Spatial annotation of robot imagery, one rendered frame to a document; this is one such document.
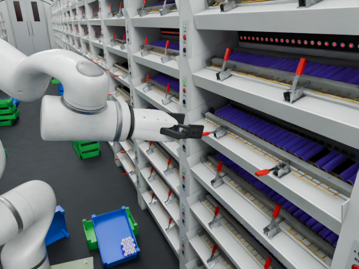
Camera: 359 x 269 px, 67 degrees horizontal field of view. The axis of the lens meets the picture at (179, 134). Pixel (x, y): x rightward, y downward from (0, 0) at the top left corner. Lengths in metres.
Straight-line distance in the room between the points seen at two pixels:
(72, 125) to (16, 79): 0.15
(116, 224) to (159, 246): 0.30
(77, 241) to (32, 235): 0.94
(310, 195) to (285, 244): 0.19
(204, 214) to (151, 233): 0.75
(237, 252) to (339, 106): 0.61
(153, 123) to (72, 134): 0.15
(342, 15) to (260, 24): 0.20
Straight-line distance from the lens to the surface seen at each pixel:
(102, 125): 0.53
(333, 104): 0.62
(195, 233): 1.31
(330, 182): 0.66
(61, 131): 0.52
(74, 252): 1.83
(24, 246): 0.97
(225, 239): 1.05
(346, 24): 0.56
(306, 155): 0.74
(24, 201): 0.89
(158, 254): 1.71
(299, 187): 0.68
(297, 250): 0.79
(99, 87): 0.48
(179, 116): 0.68
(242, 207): 0.89
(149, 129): 0.55
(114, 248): 1.73
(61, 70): 0.50
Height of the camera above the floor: 1.24
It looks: 22 degrees down
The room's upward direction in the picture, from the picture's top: straight up
